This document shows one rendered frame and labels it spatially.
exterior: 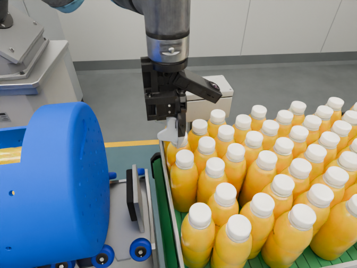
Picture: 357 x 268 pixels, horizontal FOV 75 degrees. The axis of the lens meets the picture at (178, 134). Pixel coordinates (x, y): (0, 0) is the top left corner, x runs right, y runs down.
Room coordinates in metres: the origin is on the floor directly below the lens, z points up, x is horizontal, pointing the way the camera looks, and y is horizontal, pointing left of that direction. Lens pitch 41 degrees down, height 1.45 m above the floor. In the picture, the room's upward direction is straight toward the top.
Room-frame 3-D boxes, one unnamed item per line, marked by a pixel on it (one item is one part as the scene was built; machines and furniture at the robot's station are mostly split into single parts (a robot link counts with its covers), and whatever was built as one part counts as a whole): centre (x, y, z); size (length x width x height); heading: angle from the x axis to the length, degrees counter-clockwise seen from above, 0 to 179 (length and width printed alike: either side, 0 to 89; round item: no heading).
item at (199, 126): (0.46, -0.05, 1.07); 0.04 x 0.04 x 0.02
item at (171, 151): (0.42, 0.00, 0.98); 0.07 x 0.07 x 0.17
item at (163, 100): (0.41, 0.03, 1.21); 0.09 x 0.08 x 0.12; 100
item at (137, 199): (0.30, 0.10, 0.99); 0.10 x 0.02 x 0.12; 10
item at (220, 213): (0.26, -0.09, 0.98); 0.07 x 0.07 x 0.17
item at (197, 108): (0.62, -0.05, 1.05); 0.20 x 0.10 x 0.10; 100
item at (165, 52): (0.41, 0.02, 1.29); 0.08 x 0.08 x 0.05
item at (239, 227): (0.19, -0.10, 1.07); 0.04 x 0.04 x 0.02
